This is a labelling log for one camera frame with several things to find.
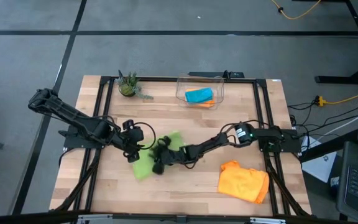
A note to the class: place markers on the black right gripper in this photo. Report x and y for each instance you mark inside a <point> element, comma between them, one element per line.
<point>168,155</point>

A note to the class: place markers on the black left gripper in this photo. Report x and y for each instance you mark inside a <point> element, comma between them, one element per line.
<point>134,137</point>

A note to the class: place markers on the green microfiber towel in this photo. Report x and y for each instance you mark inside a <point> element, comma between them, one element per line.
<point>141,169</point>

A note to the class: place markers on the orange microfiber towel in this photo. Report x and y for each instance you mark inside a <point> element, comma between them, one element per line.
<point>241,183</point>
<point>208,104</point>

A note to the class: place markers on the teal microfiber towel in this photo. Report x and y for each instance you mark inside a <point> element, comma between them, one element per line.
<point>199,95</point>

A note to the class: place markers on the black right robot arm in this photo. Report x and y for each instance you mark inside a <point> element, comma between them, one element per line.
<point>210,146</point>

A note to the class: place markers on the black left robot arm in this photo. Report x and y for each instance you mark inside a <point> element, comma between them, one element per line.
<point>73,116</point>

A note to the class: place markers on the potted succulent plant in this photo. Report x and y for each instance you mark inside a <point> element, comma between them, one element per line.
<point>128,87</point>

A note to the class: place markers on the black gantry crossbar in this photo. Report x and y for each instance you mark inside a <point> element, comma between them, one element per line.
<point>151,219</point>

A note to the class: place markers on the clear plastic bin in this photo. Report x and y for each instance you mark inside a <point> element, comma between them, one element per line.
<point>180,84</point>

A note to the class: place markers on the white sticker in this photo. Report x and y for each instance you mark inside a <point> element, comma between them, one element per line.
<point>277,80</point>

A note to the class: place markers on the white cardboard box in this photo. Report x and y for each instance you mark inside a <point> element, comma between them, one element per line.
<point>320,168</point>

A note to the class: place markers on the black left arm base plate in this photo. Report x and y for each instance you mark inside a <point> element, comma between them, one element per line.
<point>73,143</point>

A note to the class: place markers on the black aluminium table frame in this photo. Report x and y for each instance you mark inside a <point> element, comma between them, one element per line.
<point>160,79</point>

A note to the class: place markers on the silver metal bracket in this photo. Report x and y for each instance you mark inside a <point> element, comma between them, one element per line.
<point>95,219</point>
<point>267,221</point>

